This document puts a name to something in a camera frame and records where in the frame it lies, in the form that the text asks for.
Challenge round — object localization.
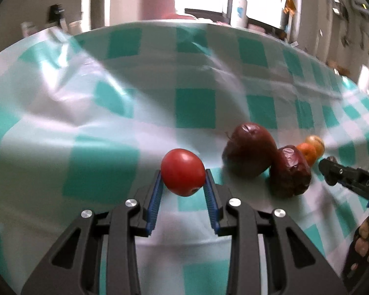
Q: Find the person's right hand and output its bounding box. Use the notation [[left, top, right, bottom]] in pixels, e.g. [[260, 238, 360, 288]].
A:
[[341, 221, 369, 295]]

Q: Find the dark red wrinkled date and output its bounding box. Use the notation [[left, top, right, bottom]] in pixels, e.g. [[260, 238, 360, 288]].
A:
[[270, 145, 312, 199]]

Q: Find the large red tomato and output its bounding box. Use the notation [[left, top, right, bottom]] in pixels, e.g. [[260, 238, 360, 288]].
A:
[[160, 148, 206, 197]]

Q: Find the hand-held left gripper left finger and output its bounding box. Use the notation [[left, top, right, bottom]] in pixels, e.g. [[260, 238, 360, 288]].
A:
[[21, 169, 164, 295]]

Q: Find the small yellow-orange fruit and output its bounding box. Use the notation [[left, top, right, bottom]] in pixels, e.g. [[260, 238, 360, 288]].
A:
[[305, 135, 326, 160]]

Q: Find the green white checked tablecloth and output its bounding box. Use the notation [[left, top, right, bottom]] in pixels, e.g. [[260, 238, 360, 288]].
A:
[[0, 19, 369, 295]]

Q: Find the dark red apple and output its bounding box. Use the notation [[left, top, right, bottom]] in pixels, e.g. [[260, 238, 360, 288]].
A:
[[222, 122, 279, 178]]

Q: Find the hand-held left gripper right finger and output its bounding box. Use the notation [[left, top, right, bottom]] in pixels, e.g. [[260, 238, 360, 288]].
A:
[[203, 168, 348, 295]]

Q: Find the white lotion bottle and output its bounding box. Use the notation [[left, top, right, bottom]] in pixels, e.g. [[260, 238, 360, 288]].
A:
[[230, 0, 249, 28]]

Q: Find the black object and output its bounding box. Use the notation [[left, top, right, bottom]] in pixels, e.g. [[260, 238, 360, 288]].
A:
[[47, 3, 65, 22]]

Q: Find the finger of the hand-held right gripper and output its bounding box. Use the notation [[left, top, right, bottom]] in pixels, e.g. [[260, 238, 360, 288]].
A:
[[318, 157, 369, 199]]

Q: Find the small orange mandarin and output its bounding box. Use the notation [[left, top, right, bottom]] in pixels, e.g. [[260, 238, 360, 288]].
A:
[[296, 143, 318, 167]]

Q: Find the steel thermos flask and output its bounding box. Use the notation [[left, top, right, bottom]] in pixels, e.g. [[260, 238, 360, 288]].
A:
[[90, 0, 112, 27]]

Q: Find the pink lid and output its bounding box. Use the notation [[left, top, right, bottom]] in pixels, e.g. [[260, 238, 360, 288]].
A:
[[161, 13, 198, 21]]

